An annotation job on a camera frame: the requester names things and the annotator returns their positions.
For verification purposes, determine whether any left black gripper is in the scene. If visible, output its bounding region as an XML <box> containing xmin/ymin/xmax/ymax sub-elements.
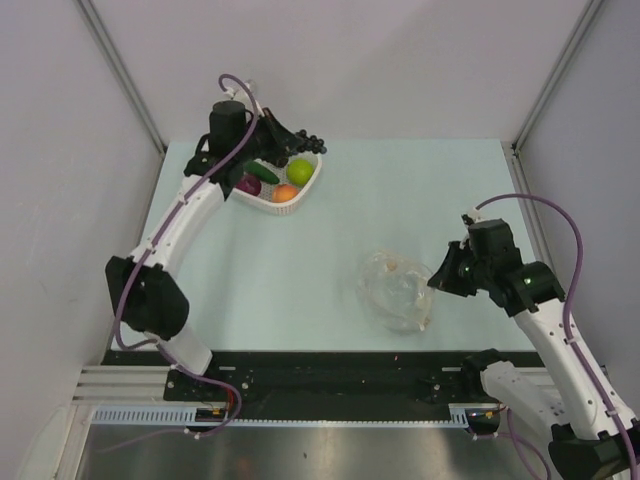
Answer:
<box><xmin>234</xmin><ymin>108</ymin><xmax>302</xmax><ymax>165</ymax></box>

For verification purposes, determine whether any dark fake grape bunch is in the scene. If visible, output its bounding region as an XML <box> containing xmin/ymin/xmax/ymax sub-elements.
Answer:
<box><xmin>295</xmin><ymin>129</ymin><xmax>327</xmax><ymax>155</ymax></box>

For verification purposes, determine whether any green fake fruit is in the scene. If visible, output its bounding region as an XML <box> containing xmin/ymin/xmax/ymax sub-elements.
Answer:
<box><xmin>286</xmin><ymin>158</ymin><xmax>314</xmax><ymax>187</ymax></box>

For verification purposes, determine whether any dark green fake cucumber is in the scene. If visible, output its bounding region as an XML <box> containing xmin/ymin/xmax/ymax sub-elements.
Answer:
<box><xmin>244</xmin><ymin>161</ymin><xmax>280</xmax><ymax>185</ymax></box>

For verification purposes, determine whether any purple fake fruit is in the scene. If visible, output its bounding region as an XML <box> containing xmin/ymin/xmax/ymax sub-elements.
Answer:
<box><xmin>235</xmin><ymin>174</ymin><xmax>262</xmax><ymax>196</ymax></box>

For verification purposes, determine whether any red orange fake fruit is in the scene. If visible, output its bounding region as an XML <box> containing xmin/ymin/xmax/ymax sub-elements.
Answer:
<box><xmin>271</xmin><ymin>184</ymin><xmax>298</xmax><ymax>203</ymax></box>

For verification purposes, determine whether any polka dot zip bag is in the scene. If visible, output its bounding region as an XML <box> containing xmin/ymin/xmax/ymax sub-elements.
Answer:
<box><xmin>356</xmin><ymin>249</ymin><xmax>435</xmax><ymax>335</ymax></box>

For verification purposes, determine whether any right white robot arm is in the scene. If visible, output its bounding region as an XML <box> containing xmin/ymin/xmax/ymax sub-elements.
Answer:
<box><xmin>428</xmin><ymin>238</ymin><xmax>639</xmax><ymax>479</ymax></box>

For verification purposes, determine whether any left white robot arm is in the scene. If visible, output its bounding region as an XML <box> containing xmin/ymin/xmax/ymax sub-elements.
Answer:
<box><xmin>105</xmin><ymin>100</ymin><xmax>326</xmax><ymax>400</ymax></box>

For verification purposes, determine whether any white perforated plastic basket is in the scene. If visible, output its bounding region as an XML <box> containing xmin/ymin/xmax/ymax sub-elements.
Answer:
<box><xmin>197</xmin><ymin>144</ymin><xmax>323</xmax><ymax>217</ymax></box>

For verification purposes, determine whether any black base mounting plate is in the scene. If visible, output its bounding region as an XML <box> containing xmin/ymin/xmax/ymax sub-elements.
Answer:
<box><xmin>102</xmin><ymin>349</ymin><xmax>524</xmax><ymax>421</ymax></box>

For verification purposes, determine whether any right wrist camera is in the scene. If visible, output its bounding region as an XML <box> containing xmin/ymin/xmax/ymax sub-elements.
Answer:
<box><xmin>467</xmin><ymin>219</ymin><xmax>523</xmax><ymax>272</ymax></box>

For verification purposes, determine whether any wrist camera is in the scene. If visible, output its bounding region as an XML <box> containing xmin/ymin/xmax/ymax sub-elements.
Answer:
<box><xmin>467</xmin><ymin>219</ymin><xmax>523</xmax><ymax>272</ymax></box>
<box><xmin>208</xmin><ymin>74</ymin><xmax>261</xmax><ymax>159</ymax></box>

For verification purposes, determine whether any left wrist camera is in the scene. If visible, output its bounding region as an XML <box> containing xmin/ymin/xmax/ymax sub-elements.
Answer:
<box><xmin>208</xmin><ymin>74</ymin><xmax>261</xmax><ymax>159</ymax></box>

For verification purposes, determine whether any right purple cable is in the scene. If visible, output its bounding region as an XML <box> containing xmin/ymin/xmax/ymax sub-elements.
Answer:
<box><xmin>472</xmin><ymin>192</ymin><xmax>636</xmax><ymax>480</ymax></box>

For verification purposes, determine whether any purple cable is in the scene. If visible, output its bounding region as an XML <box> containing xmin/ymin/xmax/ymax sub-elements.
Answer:
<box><xmin>94</xmin><ymin>73</ymin><xmax>261</xmax><ymax>454</ymax></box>
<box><xmin>472</xmin><ymin>192</ymin><xmax>636</xmax><ymax>480</ymax></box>

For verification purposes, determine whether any white slotted cable duct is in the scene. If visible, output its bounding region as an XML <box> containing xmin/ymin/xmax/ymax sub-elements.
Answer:
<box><xmin>91</xmin><ymin>405</ymin><xmax>469</xmax><ymax>429</ymax></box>

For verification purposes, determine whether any left aluminium frame post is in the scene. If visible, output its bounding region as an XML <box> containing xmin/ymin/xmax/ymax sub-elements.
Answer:
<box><xmin>73</xmin><ymin>0</ymin><xmax>168</xmax><ymax>156</ymax></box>

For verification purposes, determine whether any aluminium frame post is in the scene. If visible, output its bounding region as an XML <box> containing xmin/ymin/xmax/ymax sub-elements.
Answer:
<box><xmin>512</xmin><ymin>0</ymin><xmax>609</xmax><ymax>149</ymax></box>
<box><xmin>73</xmin><ymin>0</ymin><xmax>168</xmax><ymax>156</ymax></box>

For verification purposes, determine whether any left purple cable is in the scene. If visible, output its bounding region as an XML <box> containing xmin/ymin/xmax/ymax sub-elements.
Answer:
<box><xmin>94</xmin><ymin>73</ymin><xmax>261</xmax><ymax>454</ymax></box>

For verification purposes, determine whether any right aluminium frame post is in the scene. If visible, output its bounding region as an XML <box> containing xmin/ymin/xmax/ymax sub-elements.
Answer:
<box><xmin>512</xmin><ymin>0</ymin><xmax>609</xmax><ymax>149</ymax></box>

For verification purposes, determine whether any aluminium rail bottom left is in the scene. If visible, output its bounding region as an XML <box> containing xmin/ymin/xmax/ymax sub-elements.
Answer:
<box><xmin>73</xmin><ymin>363</ymin><xmax>176</xmax><ymax>404</ymax></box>

